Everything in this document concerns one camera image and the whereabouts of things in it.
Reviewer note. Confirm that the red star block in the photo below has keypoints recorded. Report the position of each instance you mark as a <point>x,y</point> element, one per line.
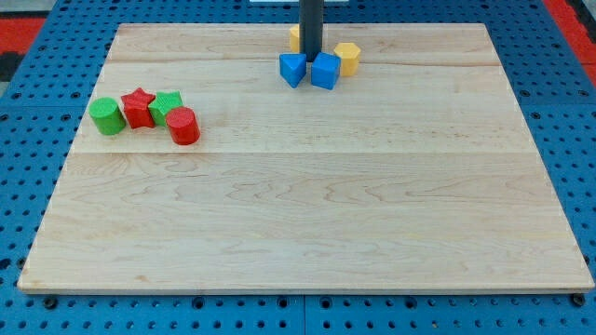
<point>136,108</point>

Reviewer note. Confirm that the green star block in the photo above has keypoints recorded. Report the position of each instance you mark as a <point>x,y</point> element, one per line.
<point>163,104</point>

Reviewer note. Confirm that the blue triangular prism block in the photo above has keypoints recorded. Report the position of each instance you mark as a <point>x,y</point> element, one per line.
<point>292,68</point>

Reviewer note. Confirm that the light wooden board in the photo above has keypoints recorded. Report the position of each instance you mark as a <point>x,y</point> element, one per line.
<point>417,175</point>

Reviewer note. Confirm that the green cylinder block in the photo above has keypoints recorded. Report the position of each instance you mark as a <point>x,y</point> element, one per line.
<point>106,116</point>

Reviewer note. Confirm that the red cylinder block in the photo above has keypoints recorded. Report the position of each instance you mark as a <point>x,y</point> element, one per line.
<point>183,126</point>

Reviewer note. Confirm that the yellow block behind rod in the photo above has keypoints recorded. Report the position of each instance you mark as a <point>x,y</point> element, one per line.
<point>294,38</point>

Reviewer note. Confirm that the blue cube block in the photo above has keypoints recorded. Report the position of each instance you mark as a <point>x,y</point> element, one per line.
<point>325,70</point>

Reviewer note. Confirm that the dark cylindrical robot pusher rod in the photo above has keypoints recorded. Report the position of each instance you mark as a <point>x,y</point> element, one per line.
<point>311,27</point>

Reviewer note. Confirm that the yellow hexagonal prism block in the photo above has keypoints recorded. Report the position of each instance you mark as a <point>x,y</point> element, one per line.
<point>349,54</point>

